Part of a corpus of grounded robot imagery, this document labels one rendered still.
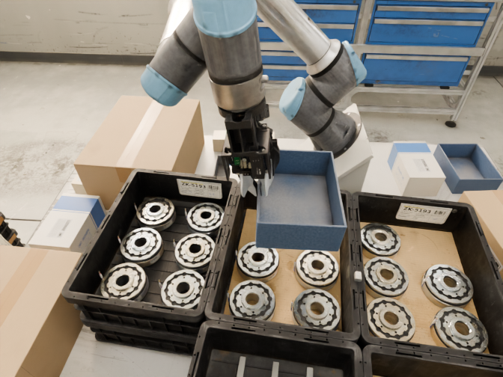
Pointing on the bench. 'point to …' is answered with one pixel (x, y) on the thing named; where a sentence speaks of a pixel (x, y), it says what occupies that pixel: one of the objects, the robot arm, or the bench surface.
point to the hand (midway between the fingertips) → (259, 187)
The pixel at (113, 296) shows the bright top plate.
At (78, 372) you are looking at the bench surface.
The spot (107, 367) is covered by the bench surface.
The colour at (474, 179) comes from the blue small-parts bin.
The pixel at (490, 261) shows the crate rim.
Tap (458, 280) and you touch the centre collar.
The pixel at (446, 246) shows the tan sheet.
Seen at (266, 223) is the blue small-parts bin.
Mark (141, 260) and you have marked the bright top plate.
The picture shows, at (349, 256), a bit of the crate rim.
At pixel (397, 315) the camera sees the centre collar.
